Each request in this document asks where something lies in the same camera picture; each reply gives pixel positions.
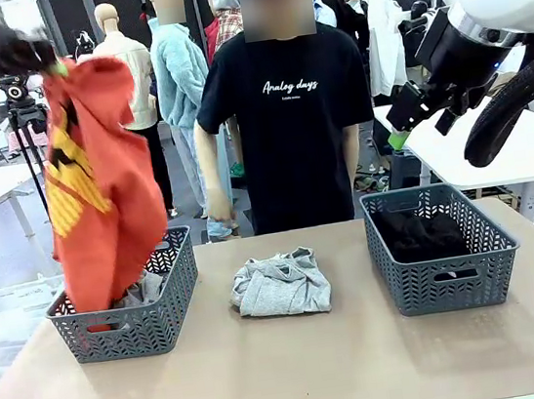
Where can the light grey garment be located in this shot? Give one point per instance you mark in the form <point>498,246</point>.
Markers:
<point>279,291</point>

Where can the clear plastic storage bin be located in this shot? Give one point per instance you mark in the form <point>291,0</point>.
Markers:
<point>6,312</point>

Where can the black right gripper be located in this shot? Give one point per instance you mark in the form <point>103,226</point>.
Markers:
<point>456,66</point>

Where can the orange printed t-shirt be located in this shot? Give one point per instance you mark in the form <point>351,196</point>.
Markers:
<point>112,180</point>

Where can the person's left forearm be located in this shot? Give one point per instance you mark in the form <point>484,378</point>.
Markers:
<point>354,168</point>

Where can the person's right hand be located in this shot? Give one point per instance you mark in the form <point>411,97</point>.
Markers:
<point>221,208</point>

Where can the mannequin in black jacket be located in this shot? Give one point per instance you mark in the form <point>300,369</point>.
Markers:
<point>352,26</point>

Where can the large white table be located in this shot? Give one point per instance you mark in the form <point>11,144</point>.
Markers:
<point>444,161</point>

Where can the black garment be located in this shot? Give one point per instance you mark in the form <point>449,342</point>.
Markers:
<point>420,238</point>

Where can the black storage box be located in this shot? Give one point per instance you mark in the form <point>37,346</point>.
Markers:
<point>406,173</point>

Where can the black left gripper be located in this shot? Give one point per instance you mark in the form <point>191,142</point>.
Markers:
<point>11,51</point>

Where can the mannequin in cream shirt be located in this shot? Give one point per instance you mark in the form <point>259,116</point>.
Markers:
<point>140,78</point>

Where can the mannequin in white shirt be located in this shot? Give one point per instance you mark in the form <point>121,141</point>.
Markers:
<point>386,56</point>

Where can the grey plastic woven basket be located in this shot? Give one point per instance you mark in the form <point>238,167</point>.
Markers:
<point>132,335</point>
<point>447,294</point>

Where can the person's right forearm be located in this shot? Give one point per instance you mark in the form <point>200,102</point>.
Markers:
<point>212,177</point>

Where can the mannequin in plaid shirt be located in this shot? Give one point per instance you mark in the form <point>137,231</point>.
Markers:
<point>225,28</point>

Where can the mannequin in blue fleece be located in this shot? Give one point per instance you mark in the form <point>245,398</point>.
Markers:
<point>179,73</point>

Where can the black camera tripod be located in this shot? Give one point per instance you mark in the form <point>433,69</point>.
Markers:
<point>27,118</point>

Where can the person in black t-shirt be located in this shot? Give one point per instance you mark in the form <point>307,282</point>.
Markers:
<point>291,157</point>

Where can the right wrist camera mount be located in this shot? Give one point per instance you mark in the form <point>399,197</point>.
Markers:
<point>419,9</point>

